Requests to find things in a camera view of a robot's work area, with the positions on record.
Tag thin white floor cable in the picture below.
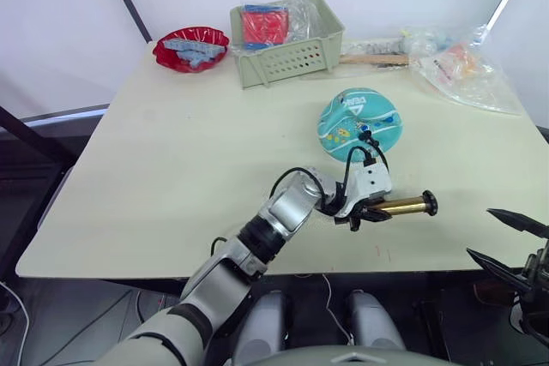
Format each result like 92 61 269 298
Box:
320 273 358 346

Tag blue plastic brick pile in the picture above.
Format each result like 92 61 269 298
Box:
173 50 220 73

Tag blue plastic brick strip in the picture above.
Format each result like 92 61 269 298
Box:
162 38 227 52

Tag large clear plastic bag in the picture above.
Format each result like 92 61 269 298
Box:
405 22 523 117

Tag pale green perforated plastic basket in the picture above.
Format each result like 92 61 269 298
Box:
229 0 347 91

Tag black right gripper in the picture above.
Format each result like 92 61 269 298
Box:
466 207 549 312

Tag orange packaged items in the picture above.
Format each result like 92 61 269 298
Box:
431 42 478 81

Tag clear bag of metal hardware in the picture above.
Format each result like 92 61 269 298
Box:
341 35 415 70

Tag black frame bar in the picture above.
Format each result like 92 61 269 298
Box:
0 104 79 166

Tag gold hand pump black handle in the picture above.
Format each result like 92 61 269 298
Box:
379 189 438 219

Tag clear plastic bag in basket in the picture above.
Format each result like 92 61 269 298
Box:
276 0 328 45

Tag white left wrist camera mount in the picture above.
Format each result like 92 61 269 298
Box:
336 164 394 218

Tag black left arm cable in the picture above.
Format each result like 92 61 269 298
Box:
269 146 378 207

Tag red box with blue edge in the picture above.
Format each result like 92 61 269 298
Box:
238 3 293 49

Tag grey rounded robot leg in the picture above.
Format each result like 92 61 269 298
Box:
346 289 407 352
232 291 287 366

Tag black pump hose with needle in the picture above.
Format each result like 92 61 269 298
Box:
359 131 390 170

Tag grey robot torso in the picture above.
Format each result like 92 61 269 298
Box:
244 346 460 366

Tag teal deflated astronaut-print ball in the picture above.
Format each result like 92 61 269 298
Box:
317 87 407 164

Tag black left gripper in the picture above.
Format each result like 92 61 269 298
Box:
348 193 394 232

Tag red plastic bowl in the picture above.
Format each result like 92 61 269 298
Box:
152 27 231 75

